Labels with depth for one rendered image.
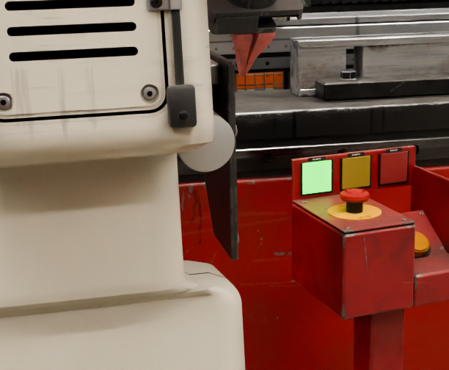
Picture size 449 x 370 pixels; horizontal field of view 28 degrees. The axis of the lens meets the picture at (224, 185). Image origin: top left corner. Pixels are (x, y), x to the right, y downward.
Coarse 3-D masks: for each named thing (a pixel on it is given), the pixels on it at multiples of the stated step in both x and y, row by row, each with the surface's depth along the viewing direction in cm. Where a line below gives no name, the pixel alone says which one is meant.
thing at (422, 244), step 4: (416, 232) 126; (416, 236) 125; (420, 236) 126; (424, 236) 126; (416, 240) 125; (420, 240) 125; (424, 240) 125; (416, 244) 124; (420, 244) 125; (424, 244) 125; (428, 244) 125; (416, 248) 124; (420, 248) 124; (424, 248) 124; (416, 252) 124; (420, 252) 124; (424, 252) 124
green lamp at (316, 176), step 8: (328, 160) 127; (304, 168) 126; (312, 168) 126; (320, 168) 126; (328, 168) 127; (304, 176) 126; (312, 176) 126; (320, 176) 127; (328, 176) 127; (304, 184) 126; (312, 184) 127; (320, 184) 127; (328, 184) 128; (304, 192) 127; (312, 192) 127
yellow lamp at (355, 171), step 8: (344, 160) 128; (352, 160) 128; (360, 160) 128; (368, 160) 129; (344, 168) 128; (352, 168) 128; (360, 168) 129; (368, 168) 129; (344, 176) 128; (352, 176) 129; (360, 176) 129; (368, 176) 130; (344, 184) 128; (352, 184) 129; (360, 184) 129; (368, 184) 130
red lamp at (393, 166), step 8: (400, 152) 130; (384, 160) 130; (392, 160) 130; (400, 160) 131; (384, 168) 130; (392, 168) 131; (400, 168) 131; (384, 176) 131; (392, 176) 131; (400, 176) 131
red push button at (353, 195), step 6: (342, 192) 120; (348, 192) 119; (354, 192) 119; (360, 192) 119; (366, 192) 119; (342, 198) 119; (348, 198) 118; (354, 198) 118; (360, 198) 118; (366, 198) 118; (348, 204) 120; (354, 204) 119; (360, 204) 119; (348, 210) 120; (354, 210) 119; (360, 210) 120
